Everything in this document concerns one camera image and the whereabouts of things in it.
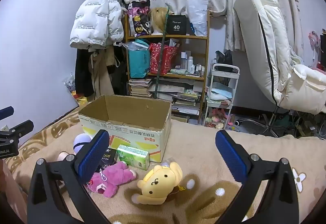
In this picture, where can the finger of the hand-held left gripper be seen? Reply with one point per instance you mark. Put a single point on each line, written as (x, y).
(6, 112)
(20, 128)

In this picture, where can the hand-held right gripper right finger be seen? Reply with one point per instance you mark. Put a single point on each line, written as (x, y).
(230, 156)

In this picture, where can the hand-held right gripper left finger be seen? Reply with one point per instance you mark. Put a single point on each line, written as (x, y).
(93, 156)

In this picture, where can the lavender plush toy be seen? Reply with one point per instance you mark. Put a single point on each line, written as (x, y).
(82, 140)

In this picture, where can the peach soft toy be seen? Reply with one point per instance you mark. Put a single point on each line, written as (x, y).
(63, 156)

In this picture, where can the pink plush bear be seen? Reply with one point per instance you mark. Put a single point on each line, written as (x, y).
(116, 178)

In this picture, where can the green tissue pack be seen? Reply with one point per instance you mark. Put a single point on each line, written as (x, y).
(132, 156)

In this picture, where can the printed cardboard box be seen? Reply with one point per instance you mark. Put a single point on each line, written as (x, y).
(152, 143)

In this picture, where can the yellow plush bear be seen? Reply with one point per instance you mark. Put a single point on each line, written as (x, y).
(158, 183)

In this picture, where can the beige printed blanket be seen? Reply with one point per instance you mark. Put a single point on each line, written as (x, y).
(201, 152)

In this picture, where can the clear plastic wrapper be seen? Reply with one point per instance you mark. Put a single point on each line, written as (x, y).
(166, 161)

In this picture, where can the clear plastic bag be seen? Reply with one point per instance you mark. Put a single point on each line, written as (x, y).
(69, 83)

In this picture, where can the pile of magazines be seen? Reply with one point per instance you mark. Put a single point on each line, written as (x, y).
(183, 101)

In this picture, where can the black hanging coat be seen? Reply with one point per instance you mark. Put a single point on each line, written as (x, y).
(82, 73)

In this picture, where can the beige hanging garment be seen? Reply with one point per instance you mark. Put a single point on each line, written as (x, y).
(101, 73)

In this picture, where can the stack of books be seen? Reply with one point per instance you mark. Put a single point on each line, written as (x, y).
(140, 87)

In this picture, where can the white trolley cart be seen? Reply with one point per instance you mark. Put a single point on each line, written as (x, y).
(225, 68)

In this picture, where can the black bag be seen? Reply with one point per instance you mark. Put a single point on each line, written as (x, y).
(225, 59)

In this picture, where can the group of cosmetic bottles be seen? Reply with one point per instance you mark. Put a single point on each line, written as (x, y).
(191, 63)

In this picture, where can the teal paper bag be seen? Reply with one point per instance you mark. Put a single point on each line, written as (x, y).
(138, 63)

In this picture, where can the red gift bag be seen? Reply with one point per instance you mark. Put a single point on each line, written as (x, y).
(163, 59)

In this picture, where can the green pole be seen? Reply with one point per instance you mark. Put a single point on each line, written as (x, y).
(162, 55)

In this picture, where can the white puffer jacket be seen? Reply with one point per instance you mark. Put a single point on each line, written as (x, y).
(96, 15)

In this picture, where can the wooden shelf rack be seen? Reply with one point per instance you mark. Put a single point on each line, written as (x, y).
(165, 37)

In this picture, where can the cream padded chair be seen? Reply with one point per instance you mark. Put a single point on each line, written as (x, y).
(257, 22)

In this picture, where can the black box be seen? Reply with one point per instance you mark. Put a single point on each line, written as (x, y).
(177, 25)

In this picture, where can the white plastic bag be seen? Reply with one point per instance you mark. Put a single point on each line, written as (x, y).
(198, 17)

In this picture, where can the printed tote bag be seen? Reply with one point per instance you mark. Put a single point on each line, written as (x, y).
(137, 19)

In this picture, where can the pink desk fan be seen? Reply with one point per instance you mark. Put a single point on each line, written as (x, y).
(314, 38)

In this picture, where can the blonde wig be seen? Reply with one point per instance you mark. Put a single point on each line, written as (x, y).
(158, 20)

